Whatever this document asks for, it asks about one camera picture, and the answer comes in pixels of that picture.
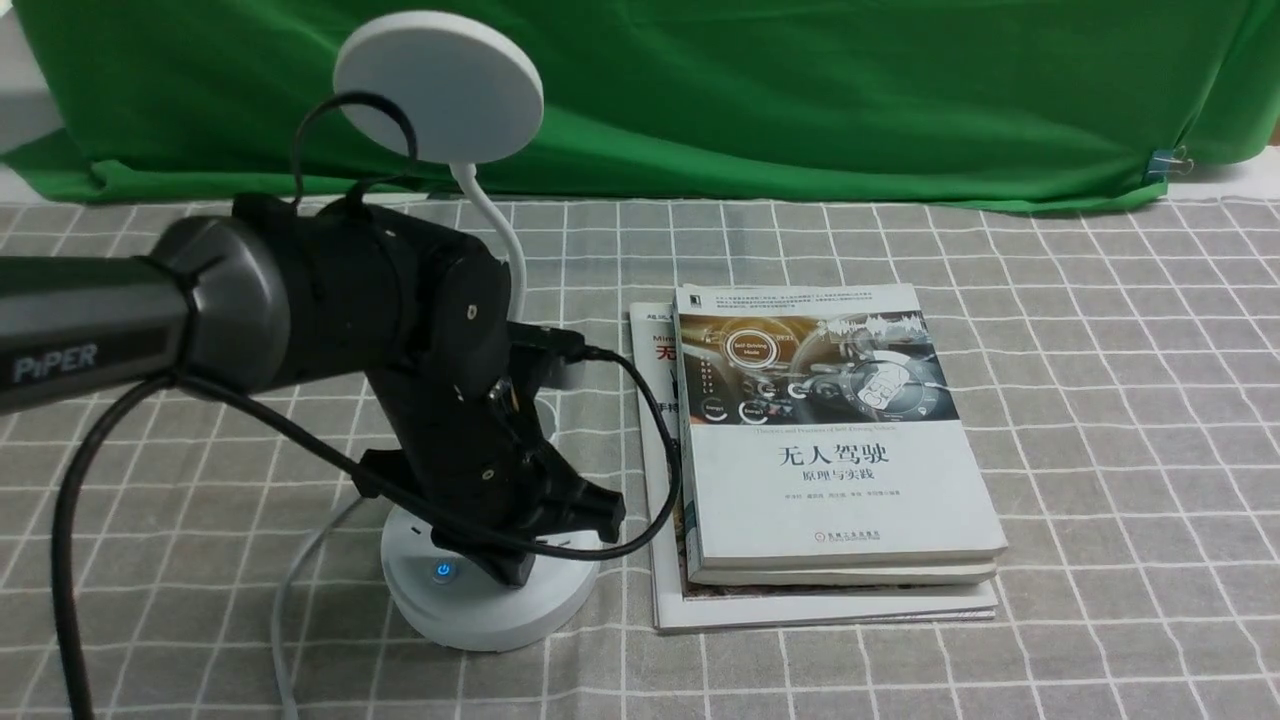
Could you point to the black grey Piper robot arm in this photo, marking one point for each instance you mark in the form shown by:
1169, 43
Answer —
264, 299

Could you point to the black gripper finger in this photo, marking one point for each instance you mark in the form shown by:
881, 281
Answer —
504, 564

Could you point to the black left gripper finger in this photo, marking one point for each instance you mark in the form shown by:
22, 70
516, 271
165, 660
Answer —
585, 507

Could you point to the blue binder clip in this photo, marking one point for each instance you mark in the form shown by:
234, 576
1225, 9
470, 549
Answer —
1165, 164

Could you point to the white self-driving book on top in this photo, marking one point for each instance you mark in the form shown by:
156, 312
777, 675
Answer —
820, 432

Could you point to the grey checked tablecloth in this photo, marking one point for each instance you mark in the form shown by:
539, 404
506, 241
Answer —
1117, 377

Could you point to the white middle book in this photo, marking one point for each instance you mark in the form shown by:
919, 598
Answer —
861, 576

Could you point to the thin bottom magazine book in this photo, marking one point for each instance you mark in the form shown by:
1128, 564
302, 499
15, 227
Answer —
681, 606

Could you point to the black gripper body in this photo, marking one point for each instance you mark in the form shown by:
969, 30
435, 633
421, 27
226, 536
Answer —
479, 467

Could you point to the white desk lamp with sockets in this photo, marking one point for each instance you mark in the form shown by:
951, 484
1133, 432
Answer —
472, 96

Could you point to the green backdrop cloth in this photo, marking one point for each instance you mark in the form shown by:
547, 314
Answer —
1008, 105

